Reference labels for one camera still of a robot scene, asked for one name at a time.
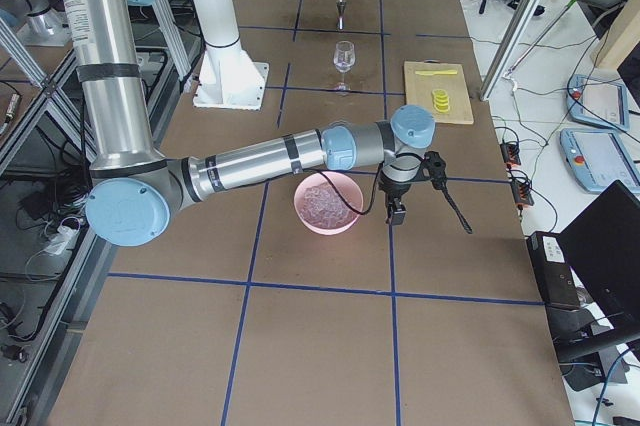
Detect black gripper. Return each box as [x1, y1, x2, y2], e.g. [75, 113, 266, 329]
[379, 178, 411, 226]

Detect steel jigger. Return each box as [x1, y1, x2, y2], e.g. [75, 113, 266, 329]
[336, 0, 347, 31]

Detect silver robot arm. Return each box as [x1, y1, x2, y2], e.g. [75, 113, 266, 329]
[63, 0, 445, 246]

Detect clear ice cube pile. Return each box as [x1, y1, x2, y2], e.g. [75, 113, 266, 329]
[298, 184, 356, 229]

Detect clear wine glass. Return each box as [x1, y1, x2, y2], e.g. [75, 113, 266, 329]
[333, 40, 356, 94]

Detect pink bowl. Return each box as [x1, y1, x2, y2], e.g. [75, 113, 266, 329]
[293, 171, 364, 235]

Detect yellow lemon slices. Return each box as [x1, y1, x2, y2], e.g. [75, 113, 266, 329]
[431, 88, 451, 114]

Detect wooden cutting board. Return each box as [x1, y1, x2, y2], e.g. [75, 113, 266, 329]
[403, 61, 474, 125]

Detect orange connector block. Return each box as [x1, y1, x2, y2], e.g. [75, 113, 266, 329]
[509, 170, 534, 209]

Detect yellow plastic knife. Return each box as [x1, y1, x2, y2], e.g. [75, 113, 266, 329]
[414, 69, 458, 77]

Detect black box device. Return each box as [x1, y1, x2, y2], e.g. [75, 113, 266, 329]
[526, 231, 580, 311]

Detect black monitor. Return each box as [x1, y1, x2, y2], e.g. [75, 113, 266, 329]
[556, 180, 639, 362]

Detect lower teach pendant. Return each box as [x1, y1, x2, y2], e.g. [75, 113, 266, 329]
[559, 128, 639, 194]

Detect teach pendant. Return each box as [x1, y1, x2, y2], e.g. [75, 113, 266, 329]
[566, 74, 630, 131]
[559, 128, 639, 194]

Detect upper teach pendant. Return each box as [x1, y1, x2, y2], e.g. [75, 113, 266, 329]
[566, 74, 630, 131]

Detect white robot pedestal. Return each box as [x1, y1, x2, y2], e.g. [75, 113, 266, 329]
[193, 0, 269, 111]

